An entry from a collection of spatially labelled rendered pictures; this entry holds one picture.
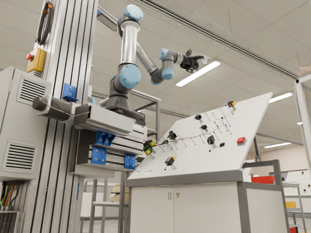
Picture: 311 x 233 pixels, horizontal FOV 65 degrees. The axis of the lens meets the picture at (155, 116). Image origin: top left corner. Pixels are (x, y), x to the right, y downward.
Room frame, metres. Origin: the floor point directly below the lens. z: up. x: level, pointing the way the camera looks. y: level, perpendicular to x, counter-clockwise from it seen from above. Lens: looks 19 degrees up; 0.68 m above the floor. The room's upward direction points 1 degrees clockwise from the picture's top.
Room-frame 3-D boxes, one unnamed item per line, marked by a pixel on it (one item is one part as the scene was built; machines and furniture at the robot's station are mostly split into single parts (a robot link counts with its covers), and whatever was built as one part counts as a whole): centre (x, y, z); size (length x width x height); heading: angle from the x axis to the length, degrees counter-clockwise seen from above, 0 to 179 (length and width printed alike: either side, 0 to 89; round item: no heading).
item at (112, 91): (1.35, 0.22, 1.33); 0.13 x 0.12 x 0.14; 27
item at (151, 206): (2.21, 0.03, 0.60); 0.55 x 0.02 x 0.39; 42
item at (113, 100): (1.36, 0.22, 1.21); 0.15 x 0.15 x 0.10
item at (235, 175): (1.99, -0.14, 0.83); 1.18 x 0.06 x 0.06; 42
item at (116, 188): (2.70, 0.29, 0.76); 0.30 x 0.21 x 0.20; 135
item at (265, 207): (2.20, -0.38, 0.60); 1.17 x 0.58 x 0.40; 42
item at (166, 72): (1.37, -0.07, 1.46); 0.11 x 0.08 x 0.11; 27
